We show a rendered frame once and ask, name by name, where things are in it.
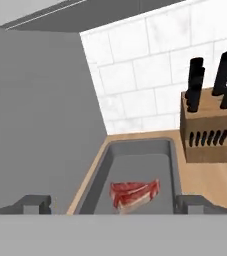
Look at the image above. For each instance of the grey fridge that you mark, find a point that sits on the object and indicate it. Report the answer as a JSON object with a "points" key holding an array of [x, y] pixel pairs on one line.
{"points": [[38, 116]]}

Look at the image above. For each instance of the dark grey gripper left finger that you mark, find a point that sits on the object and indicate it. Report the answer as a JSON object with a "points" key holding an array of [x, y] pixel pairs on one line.
{"points": [[35, 203]]}

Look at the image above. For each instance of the red raw steak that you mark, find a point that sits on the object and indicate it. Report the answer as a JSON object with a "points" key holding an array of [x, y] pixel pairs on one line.
{"points": [[133, 195]]}

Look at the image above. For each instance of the wooden knife block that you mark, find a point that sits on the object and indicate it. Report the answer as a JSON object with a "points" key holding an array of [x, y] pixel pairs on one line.
{"points": [[206, 123]]}

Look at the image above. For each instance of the grey wall cupboard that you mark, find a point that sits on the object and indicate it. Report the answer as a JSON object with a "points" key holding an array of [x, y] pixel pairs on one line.
{"points": [[68, 13]]}

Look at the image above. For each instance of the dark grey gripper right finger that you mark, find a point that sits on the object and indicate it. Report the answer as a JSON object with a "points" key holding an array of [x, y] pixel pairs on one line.
{"points": [[191, 204]]}

